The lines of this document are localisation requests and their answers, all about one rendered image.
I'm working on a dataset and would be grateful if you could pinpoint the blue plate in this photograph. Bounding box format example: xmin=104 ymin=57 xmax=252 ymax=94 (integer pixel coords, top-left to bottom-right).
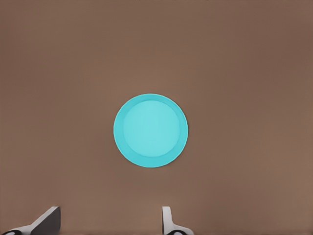
xmin=113 ymin=93 xmax=189 ymax=168

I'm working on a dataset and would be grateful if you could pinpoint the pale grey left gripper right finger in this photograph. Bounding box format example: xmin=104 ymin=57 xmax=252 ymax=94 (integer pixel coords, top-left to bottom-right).
xmin=161 ymin=206 xmax=194 ymax=235

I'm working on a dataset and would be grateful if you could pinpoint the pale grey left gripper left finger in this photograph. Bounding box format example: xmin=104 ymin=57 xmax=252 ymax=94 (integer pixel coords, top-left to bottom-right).
xmin=1 ymin=206 xmax=61 ymax=235

